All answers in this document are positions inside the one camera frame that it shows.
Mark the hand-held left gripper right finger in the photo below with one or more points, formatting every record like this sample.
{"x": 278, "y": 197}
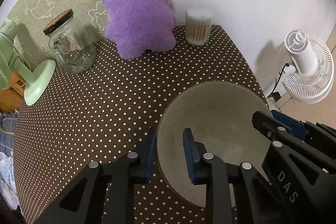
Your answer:
{"x": 189, "y": 158}

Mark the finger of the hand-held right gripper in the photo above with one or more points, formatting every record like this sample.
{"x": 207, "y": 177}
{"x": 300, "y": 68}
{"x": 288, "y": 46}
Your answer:
{"x": 267, "y": 125}
{"x": 288, "y": 123}

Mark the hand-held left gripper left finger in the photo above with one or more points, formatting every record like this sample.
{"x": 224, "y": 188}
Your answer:
{"x": 151, "y": 155}

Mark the large grey-green bowl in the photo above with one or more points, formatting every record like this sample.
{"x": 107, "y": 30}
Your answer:
{"x": 215, "y": 113}

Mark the brown polka-dot tablecloth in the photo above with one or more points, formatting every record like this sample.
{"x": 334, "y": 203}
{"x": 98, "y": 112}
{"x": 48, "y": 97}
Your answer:
{"x": 105, "y": 108}

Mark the white fan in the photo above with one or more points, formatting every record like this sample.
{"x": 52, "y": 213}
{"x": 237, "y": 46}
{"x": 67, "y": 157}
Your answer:
{"x": 304, "y": 56}

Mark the cotton swab container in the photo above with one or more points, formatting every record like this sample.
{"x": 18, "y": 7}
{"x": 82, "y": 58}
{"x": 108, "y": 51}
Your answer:
{"x": 198, "y": 29}

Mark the glass jar with black lid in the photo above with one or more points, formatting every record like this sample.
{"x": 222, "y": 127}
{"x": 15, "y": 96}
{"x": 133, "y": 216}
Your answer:
{"x": 71, "y": 53}

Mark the green desk fan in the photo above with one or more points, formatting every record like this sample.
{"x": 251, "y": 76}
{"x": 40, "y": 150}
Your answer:
{"x": 39, "y": 79}

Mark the blue plaid cloth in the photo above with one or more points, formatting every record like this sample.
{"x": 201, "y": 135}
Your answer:
{"x": 6, "y": 129}

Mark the white cloth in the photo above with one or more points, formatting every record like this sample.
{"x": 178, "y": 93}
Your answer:
{"x": 6, "y": 182}

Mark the purple plush toy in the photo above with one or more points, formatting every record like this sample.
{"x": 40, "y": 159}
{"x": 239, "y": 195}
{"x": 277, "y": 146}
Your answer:
{"x": 136, "y": 8}

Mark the orange wooden chair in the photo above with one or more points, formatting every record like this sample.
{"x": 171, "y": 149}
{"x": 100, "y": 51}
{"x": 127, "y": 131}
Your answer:
{"x": 10, "y": 98}

